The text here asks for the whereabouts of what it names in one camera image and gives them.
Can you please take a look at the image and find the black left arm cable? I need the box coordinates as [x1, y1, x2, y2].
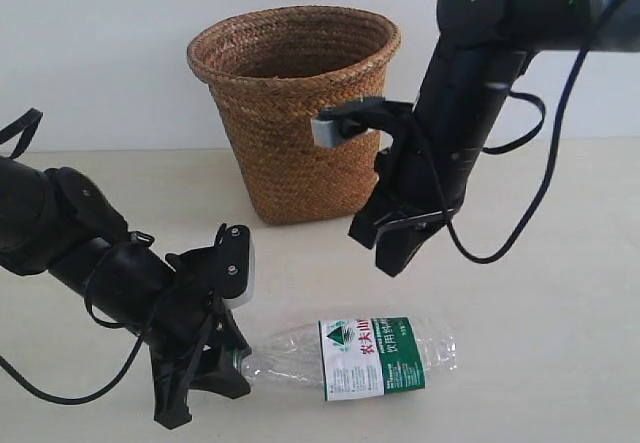
[0, 107, 226, 406]

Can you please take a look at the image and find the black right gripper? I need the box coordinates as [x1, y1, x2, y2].
[348, 150, 458, 277]

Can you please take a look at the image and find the clear plastic bottle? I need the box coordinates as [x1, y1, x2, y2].
[232, 315, 457, 402]

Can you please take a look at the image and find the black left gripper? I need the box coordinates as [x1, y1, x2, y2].
[144, 247, 252, 415]

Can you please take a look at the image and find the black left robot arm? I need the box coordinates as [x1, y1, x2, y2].
[1, 157, 255, 428]

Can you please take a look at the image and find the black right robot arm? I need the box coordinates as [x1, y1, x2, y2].
[349, 0, 639, 277]

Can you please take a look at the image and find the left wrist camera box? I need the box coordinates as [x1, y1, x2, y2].
[214, 224, 256, 309]

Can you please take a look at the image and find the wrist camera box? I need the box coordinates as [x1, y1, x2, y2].
[309, 95, 386, 150]
[214, 224, 256, 309]

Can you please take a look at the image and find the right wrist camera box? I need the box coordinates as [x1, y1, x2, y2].
[309, 95, 386, 150]

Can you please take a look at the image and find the brown woven wicker basket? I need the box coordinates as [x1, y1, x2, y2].
[186, 5, 401, 226]

